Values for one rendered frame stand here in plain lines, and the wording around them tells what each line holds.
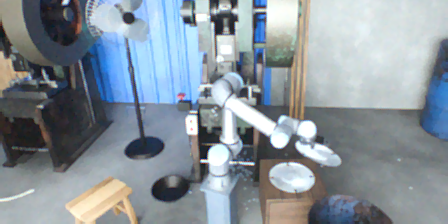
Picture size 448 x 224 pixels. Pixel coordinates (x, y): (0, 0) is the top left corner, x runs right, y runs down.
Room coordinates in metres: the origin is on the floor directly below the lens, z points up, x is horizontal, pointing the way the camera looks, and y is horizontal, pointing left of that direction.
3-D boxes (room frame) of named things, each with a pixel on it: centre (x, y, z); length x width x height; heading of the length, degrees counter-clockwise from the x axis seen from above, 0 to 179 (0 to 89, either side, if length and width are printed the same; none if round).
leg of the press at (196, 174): (2.45, 0.16, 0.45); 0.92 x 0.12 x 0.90; 171
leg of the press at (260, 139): (2.37, -0.37, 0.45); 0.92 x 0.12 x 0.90; 171
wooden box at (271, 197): (1.60, -0.45, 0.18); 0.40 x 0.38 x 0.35; 178
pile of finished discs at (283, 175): (1.60, -0.45, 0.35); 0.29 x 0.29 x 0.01
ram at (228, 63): (2.23, -0.07, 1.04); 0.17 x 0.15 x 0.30; 171
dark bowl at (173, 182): (1.88, 0.41, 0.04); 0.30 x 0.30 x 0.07
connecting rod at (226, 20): (2.27, -0.08, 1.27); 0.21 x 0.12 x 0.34; 171
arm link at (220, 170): (1.47, 0.02, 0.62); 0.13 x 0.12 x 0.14; 150
